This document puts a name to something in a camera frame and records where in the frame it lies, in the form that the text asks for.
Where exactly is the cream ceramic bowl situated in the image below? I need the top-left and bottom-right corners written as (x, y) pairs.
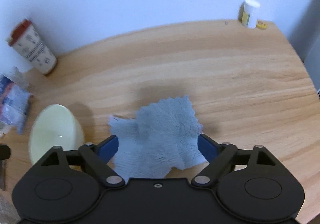
top-left (29, 104), bottom-right (85, 164)

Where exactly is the blue white plastic package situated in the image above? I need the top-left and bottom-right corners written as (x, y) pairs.
top-left (1, 67), bottom-right (33, 137)

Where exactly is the small yellow object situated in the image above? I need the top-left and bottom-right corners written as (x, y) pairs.
top-left (256, 21), bottom-right (268, 30)

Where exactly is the white patterned cup brown lid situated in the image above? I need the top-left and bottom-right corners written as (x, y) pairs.
top-left (6, 19), bottom-right (57, 75)

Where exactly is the white yellow small bottle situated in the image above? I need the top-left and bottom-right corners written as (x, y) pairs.
top-left (241, 0), bottom-right (261, 29)

